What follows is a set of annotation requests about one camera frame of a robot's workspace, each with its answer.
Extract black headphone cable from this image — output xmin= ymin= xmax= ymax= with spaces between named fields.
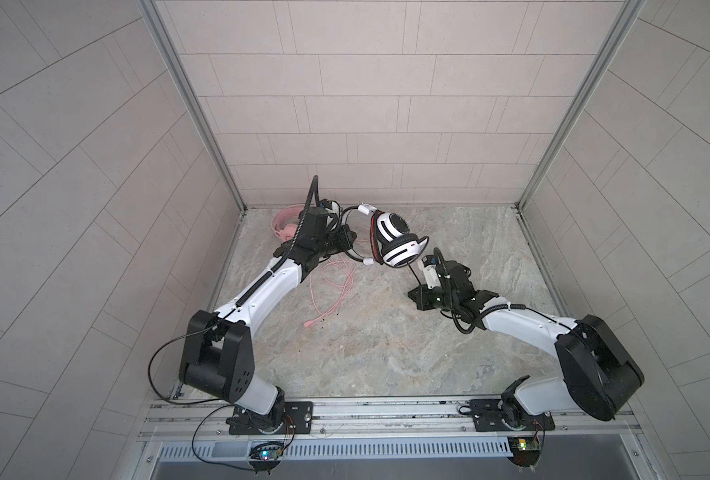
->
xmin=369 ymin=209 xmax=446 ymax=289

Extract pink headphones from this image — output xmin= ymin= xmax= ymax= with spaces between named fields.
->
xmin=270 ymin=204 xmax=304 ymax=242

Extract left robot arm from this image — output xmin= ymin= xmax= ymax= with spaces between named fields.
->
xmin=178 ymin=200 xmax=356 ymax=433

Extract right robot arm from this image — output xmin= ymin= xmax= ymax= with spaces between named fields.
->
xmin=408 ymin=255 xmax=645 ymax=430

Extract right controller circuit board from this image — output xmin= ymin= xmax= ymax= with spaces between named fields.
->
xmin=507 ymin=437 xmax=542 ymax=468

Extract controller circuit board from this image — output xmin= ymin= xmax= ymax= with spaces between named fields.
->
xmin=248 ymin=442 xmax=285 ymax=462
xmin=507 ymin=437 xmax=542 ymax=468

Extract left controller circuit board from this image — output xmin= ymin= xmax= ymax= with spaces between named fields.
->
xmin=248 ymin=442 xmax=285 ymax=462

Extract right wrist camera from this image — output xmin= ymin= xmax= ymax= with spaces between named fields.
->
xmin=422 ymin=255 xmax=441 ymax=289

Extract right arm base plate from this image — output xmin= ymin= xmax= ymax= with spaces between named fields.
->
xmin=458 ymin=398 xmax=555 ymax=432

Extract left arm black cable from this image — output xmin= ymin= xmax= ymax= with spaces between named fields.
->
xmin=146 ymin=175 xmax=320 ymax=406

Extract white slotted cable duct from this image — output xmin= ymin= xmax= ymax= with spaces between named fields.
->
xmin=158 ymin=437 xmax=513 ymax=462

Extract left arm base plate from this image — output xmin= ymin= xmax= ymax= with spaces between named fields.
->
xmin=225 ymin=400 xmax=313 ymax=435

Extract aluminium mounting rail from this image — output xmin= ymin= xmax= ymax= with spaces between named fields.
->
xmin=132 ymin=395 xmax=643 ymax=441

